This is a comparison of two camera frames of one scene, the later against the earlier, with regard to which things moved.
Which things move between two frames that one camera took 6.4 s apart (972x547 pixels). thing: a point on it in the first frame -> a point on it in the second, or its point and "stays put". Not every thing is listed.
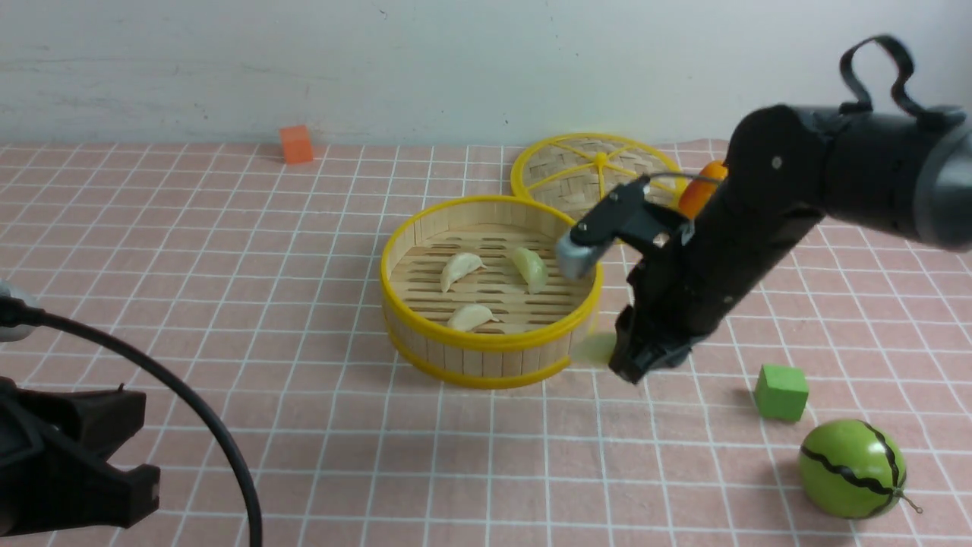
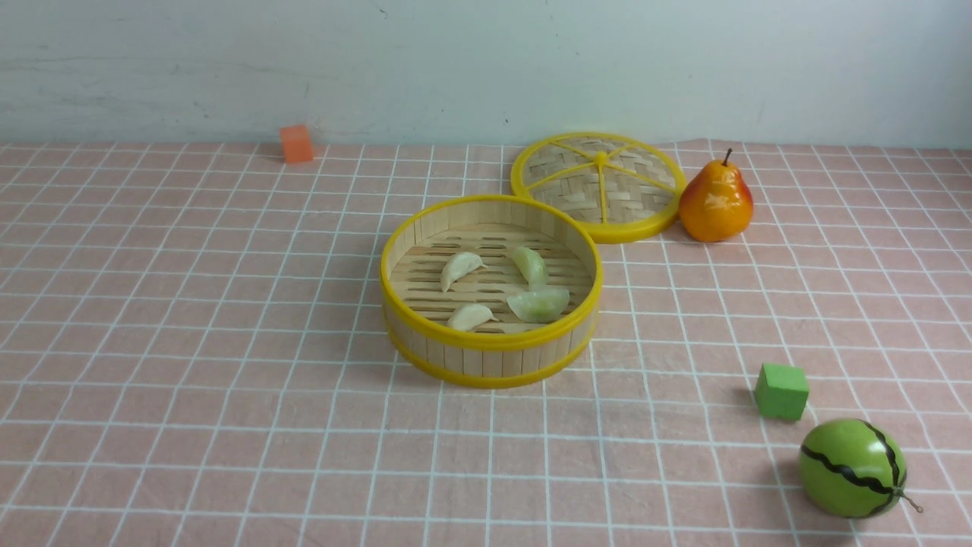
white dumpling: x=467 y=317 stays put
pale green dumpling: x=594 y=348 -> x=539 y=305
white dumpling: x=456 y=267 stays put
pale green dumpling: x=532 y=269 stays put
